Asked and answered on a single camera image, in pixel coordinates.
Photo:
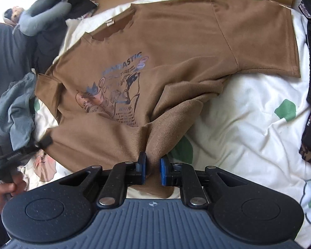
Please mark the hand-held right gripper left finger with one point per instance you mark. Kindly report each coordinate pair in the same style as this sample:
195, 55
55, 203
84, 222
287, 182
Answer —
142, 167

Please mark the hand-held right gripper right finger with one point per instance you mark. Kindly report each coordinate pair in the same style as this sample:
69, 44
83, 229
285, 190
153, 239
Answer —
162, 171

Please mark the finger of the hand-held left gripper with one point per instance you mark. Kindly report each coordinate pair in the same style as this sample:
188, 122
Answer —
45, 142

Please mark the brown printed t-shirt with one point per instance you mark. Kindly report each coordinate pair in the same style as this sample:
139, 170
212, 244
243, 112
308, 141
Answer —
184, 44

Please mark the person's left hand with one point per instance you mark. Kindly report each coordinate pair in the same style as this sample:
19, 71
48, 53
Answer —
5, 194

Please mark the dark grey garment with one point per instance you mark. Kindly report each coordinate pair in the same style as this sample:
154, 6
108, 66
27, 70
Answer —
7, 57

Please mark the cream printed bed sheet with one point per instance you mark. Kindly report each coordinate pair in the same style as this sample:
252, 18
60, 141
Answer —
248, 124

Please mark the crumpled black garment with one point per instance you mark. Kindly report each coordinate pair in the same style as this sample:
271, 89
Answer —
51, 39

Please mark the grey neck pillow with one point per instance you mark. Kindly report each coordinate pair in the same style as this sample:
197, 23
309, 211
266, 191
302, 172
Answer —
38, 13

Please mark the small teddy bear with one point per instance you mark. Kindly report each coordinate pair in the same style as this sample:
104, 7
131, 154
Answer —
14, 15

